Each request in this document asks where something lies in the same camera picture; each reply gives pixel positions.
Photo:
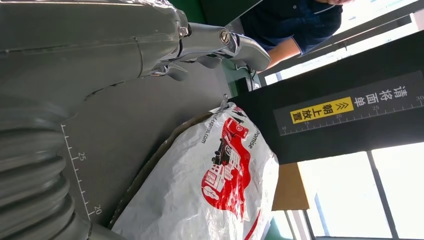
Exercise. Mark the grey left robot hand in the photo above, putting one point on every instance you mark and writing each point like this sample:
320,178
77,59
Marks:
82,49

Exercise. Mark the white red-printed poly mailer package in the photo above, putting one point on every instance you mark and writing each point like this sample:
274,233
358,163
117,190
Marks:
185,198

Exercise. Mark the person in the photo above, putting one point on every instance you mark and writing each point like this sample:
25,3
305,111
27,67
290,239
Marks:
291,20

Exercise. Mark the brown cardboard box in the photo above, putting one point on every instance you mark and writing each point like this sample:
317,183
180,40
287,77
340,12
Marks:
290,188

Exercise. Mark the black inbound scanner machine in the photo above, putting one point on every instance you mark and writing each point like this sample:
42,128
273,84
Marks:
132,119

